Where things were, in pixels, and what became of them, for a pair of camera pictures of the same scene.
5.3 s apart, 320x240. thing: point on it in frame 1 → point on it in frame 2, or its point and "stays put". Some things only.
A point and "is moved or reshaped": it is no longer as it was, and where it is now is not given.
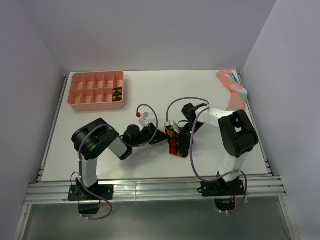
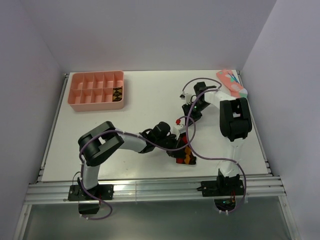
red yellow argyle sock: (173, 143) is moved or reshaped
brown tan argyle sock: (117, 93) stays put
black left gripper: (159, 136) → (176, 150)
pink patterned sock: (238, 94) stays put
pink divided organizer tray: (96, 90) stays put
